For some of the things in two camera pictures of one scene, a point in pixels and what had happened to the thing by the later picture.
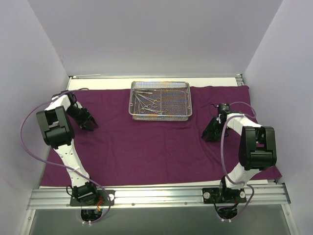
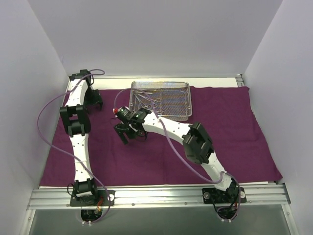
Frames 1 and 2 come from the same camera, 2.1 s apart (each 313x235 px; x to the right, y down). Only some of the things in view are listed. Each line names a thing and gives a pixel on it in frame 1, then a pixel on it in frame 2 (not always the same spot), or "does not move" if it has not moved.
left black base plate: (102, 199) does not move
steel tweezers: (144, 92) does not move
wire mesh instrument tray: (160, 101) does not move
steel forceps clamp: (154, 101) does not move
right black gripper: (213, 128) to (122, 129)
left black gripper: (85, 120) to (95, 102)
